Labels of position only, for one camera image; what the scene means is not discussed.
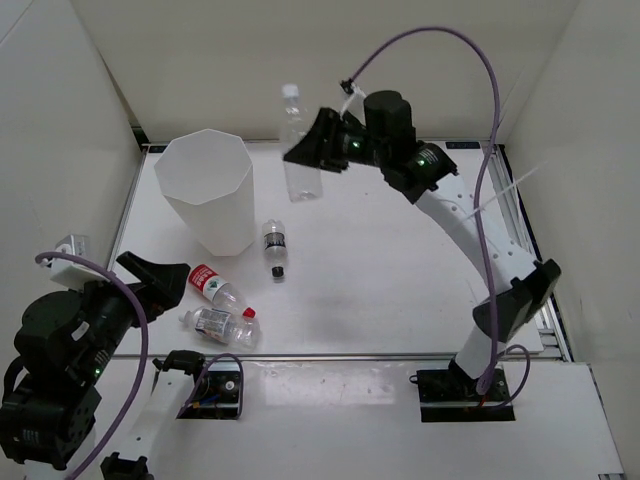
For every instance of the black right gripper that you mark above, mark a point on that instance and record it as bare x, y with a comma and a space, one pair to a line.
311, 150

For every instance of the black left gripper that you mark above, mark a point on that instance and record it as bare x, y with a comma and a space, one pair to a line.
160, 285

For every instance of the clear unlabelled plastic bottle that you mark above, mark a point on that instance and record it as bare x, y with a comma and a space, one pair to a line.
303, 182

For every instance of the black label plastic bottle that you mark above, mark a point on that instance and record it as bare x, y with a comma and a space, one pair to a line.
275, 248

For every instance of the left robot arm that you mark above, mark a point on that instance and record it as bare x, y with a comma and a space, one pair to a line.
48, 422

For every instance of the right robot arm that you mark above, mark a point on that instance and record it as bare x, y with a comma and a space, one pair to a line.
518, 284

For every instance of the white octagonal bin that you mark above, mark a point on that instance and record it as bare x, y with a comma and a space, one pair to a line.
207, 178

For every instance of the red label plastic bottle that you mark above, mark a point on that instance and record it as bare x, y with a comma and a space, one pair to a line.
222, 294

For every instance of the white cap crushed bottle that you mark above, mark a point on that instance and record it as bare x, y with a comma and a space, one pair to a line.
223, 327

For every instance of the blue label sticker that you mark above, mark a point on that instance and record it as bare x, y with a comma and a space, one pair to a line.
462, 145

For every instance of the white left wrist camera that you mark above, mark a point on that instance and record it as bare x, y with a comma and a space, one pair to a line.
65, 271

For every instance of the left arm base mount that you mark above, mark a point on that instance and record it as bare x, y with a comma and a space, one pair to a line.
219, 394

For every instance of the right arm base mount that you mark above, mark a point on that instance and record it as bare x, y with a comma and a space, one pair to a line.
443, 400

